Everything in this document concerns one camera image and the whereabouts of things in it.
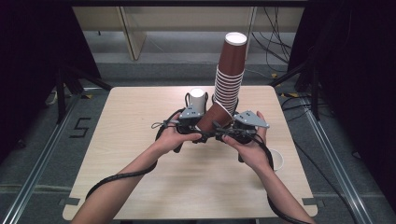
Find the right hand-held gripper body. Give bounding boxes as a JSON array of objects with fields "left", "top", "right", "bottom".
[{"left": 232, "top": 110, "right": 270, "bottom": 145}]

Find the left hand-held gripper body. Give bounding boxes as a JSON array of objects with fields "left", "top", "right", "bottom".
[{"left": 176, "top": 105, "right": 206, "bottom": 136}]

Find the brown paper cup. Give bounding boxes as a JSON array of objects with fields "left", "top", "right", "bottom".
[{"left": 196, "top": 100, "right": 234, "bottom": 133}]

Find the black double cup holder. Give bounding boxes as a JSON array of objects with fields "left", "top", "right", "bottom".
[{"left": 185, "top": 91, "right": 240, "bottom": 118}]

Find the stack of white cups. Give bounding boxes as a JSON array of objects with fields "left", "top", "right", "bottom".
[{"left": 189, "top": 88, "right": 207, "bottom": 114}]

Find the white paper cup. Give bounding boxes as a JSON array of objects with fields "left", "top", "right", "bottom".
[{"left": 269, "top": 148, "right": 285, "bottom": 173}]

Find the stack of brown cups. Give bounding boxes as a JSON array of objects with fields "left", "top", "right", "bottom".
[{"left": 213, "top": 32, "right": 248, "bottom": 116}]

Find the person's left hand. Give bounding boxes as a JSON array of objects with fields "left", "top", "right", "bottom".
[{"left": 153, "top": 112, "right": 203, "bottom": 157}]

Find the person's right hand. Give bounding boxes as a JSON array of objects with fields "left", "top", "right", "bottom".
[{"left": 223, "top": 111, "right": 275, "bottom": 173}]

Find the black metal stand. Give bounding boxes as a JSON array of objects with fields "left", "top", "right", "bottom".
[
  {"left": 269, "top": 60, "right": 321, "bottom": 121},
  {"left": 55, "top": 63, "right": 114, "bottom": 125}
]

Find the black tape piece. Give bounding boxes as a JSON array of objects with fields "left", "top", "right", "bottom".
[
  {"left": 301, "top": 197, "right": 325, "bottom": 208},
  {"left": 58, "top": 197, "right": 81, "bottom": 207}
]

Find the dark curtain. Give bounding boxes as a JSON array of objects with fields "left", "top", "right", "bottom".
[
  {"left": 288, "top": 0, "right": 396, "bottom": 213},
  {"left": 0, "top": 0, "right": 101, "bottom": 162}
]

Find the beige wooden furniture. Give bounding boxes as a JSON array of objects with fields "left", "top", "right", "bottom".
[{"left": 71, "top": 6, "right": 305, "bottom": 62}]

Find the right hand-held gripper black cable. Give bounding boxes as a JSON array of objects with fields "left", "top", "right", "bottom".
[{"left": 246, "top": 130, "right": 312, "bottom": 224}]

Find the hand-held gripper black cable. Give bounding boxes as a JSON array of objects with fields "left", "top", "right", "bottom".
[
  {"left": 85, "top": 107, "right": 187, "bottom": 201},
  {"left": 246, "top": 130, "right": 312, "bottom": 224}
]

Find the left hand-held gripper black cable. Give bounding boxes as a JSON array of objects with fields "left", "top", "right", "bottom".
[{"left": 85, "top": 107, "right": 187, "bottom": 201}]

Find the long black floor cable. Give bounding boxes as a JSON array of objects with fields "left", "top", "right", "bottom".
[{"left": 292, "top": 139, "right": 359, "bottom": 224}]

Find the black cable bundle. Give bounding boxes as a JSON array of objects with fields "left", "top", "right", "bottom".
[{"left": 250, "top": 7, "right": 297, "bottom": 74}]

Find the metal floor rail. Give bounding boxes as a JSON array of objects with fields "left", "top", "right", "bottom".
[
  {"left": 300, "top": 96, "right": 375, "bottom": 224},
  {"left": 0, "top": 90, "right": 87, "bottom": 224}
]

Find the white cable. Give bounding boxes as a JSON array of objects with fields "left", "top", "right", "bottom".
[{"left": 46, "top": 89, "right": 60, "bottom": 106}]

